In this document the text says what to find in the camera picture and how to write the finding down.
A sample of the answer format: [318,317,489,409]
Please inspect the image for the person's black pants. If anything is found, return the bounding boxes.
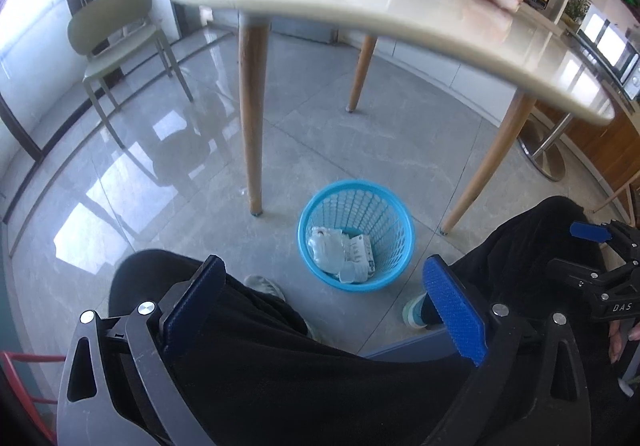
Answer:
[107,196,640,446]

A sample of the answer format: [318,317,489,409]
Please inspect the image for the green potted plant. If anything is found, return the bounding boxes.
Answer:
[561,0,594,26]

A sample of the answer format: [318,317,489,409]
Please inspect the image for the brown wooden cabinet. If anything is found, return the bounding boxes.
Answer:
[529,95,640,208]

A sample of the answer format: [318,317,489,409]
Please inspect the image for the green chair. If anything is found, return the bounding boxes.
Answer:
[67,0,196,150]

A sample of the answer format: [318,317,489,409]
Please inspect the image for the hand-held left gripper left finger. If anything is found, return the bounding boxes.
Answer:
[56,255,227,446]

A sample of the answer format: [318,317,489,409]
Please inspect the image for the red metal frame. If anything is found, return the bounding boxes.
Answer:
[0,349,69,443]

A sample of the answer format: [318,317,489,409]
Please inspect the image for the metal pedestal stand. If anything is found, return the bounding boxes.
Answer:
[516,110,577,183]

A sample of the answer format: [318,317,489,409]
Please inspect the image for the white plastic bag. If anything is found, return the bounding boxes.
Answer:
[307,225,349,273]

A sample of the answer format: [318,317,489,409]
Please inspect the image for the person's grey left shoe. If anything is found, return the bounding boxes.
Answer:
[244,274,287,303]

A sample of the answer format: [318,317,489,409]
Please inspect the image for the white kitchen counter cabinet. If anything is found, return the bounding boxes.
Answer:
[369,34,507,125]

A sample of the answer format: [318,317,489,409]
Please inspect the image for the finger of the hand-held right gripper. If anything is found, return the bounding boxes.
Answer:
[570,220,640,249]
[546,256,626,291]

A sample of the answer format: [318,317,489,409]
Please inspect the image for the person's teal right shoe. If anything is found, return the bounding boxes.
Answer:
[402,293,432,330]

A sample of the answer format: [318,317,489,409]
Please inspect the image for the white printed cardboard box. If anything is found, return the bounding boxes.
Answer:
[344,233,377,280]

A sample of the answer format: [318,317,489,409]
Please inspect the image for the blue plastic mesh wastebasket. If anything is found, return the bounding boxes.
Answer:
[298,179,416,292]

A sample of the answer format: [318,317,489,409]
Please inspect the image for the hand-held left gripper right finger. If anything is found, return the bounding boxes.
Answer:
[421,255,592,446]

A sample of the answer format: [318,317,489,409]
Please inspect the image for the person's right hand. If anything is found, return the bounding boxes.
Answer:
[606,315,640,368]

